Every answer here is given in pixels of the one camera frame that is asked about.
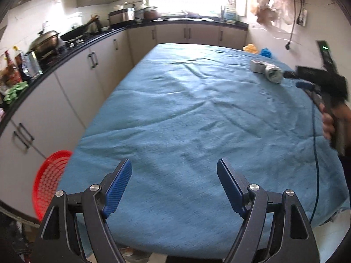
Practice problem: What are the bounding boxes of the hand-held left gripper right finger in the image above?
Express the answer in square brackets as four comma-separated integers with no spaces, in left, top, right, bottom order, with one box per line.
[217,158,320,263]

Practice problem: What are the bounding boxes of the brown cooking pot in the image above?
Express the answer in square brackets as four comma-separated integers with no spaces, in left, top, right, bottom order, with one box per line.
[144,6,159,20]

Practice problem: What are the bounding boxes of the white power strip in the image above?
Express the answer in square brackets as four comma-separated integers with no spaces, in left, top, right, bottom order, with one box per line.
[297,8,308,27]

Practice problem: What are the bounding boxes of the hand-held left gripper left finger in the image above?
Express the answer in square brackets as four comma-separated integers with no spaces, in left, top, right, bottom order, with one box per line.
[33,158,133,263]

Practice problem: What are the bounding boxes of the silver rice cooker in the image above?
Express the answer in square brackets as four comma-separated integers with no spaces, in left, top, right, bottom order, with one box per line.
[108,8,136,27]

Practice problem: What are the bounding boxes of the small white cardboard box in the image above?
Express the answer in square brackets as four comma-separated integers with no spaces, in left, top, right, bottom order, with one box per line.
[250,59,268,73]

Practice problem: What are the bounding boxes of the gas stove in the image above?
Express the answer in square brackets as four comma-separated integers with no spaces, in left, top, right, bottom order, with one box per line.
[59,33,91,49]

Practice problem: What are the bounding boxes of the green cloth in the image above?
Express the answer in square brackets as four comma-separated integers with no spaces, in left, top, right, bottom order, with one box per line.
[3,82,29,105]

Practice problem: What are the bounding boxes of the white blue carton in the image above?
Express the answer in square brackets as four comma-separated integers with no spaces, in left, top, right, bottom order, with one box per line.
[223,5,238,23]

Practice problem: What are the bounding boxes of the person's right hand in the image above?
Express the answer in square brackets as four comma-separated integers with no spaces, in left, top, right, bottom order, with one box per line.
[321,101,351,141]

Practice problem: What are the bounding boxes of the black frying pan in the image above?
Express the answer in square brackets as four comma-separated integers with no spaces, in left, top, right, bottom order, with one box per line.
[60,24,94,40]

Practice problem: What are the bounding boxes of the black power plug cable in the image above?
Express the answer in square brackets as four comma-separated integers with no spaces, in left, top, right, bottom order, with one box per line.
[285,0,298,50]

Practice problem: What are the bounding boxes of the red plastic basket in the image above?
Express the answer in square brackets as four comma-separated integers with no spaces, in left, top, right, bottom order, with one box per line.
[32,150,74,221]

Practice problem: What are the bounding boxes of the beige lower kitchen cabinets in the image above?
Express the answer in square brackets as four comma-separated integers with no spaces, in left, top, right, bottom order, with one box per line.
[0,23,249,220]

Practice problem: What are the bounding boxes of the row of condiment bottles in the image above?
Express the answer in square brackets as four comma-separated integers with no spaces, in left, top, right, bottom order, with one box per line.
[0,45,41,89]

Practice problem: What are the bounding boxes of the blue tablecloth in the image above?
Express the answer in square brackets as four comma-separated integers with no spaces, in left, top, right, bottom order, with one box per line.
[59,43,350,259]

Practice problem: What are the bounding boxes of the silver wok with lid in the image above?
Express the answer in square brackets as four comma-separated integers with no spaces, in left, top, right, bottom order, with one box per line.
[29,30,61,56]

